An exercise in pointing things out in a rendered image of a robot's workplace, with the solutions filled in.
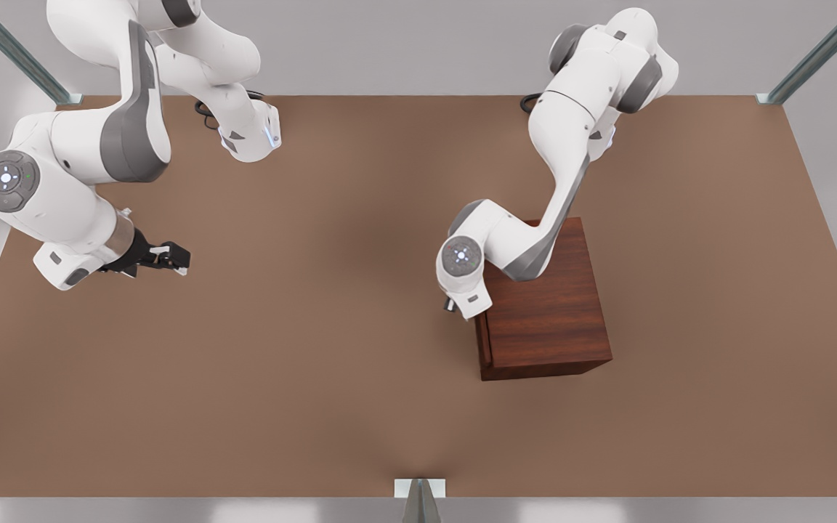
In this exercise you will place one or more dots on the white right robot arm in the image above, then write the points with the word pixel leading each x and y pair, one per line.
pixel 70 152

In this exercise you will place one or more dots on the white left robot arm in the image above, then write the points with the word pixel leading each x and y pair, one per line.
pixel 571 123

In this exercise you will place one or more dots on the dark brown wooden cabinet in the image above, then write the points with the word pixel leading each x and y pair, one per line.
pixel 549 319

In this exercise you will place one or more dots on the silver frame post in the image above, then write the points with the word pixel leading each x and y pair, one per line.
pixel 19 54
pixel 818 54
pixel 419 501

